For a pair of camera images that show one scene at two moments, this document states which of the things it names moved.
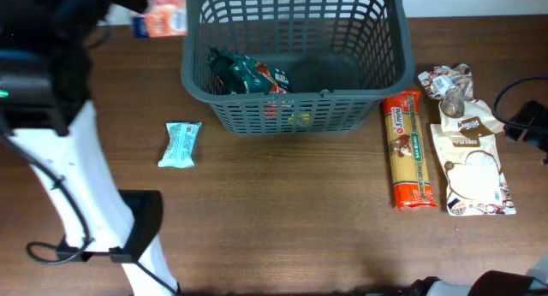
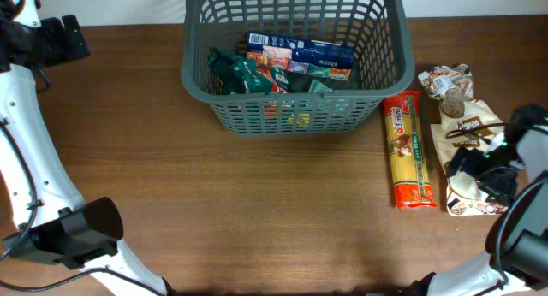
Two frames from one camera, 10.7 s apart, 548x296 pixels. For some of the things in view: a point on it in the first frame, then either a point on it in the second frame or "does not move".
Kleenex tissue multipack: [165, 15] to [322, 59]
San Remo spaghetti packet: [410, 153] does not move
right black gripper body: [533, 109] to [497, 171]
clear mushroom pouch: [451, 85] does not move
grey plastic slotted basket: [293, 62] does not move
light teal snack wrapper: [181, 139] to [318, 88]
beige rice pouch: [466, 145] does not move
